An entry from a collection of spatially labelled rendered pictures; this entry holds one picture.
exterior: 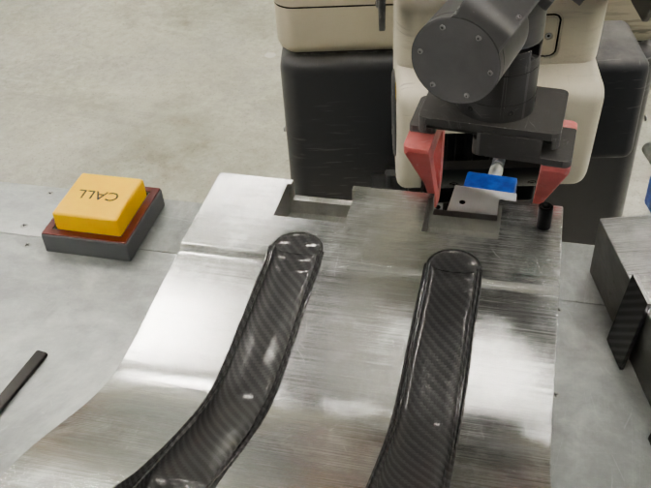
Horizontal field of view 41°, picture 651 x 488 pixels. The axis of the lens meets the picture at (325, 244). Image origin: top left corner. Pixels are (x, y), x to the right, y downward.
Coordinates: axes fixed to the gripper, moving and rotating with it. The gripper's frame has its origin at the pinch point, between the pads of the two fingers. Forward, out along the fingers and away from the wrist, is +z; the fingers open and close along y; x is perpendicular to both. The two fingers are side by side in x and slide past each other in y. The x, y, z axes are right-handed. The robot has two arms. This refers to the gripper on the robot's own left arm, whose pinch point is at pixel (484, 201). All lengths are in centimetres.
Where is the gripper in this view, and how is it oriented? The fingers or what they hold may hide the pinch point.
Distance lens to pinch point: 71.1
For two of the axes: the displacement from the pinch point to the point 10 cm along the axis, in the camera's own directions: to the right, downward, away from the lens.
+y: 9.5, 1.6, -2.5
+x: 3.0, -6.2, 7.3
